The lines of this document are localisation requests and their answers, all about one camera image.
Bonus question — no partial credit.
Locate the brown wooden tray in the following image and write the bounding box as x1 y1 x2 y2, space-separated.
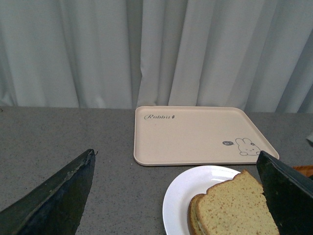
293 165 313 177

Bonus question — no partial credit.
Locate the grey-white curtain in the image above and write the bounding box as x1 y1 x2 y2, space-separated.
0 0 313 113

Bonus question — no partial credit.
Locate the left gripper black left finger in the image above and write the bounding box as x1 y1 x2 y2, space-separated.
0 149 95 235

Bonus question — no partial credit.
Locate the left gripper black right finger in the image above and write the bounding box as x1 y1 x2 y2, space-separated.
256 151 313 235

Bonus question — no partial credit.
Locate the bread slice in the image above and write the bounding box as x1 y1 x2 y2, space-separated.
187 194 204 235
196 170 279 235

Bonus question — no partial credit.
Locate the white round plate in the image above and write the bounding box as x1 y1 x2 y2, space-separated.
162 165 239 235

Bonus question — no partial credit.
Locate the beige rabbit serving tray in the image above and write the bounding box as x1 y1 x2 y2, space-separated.
134 106 279 165

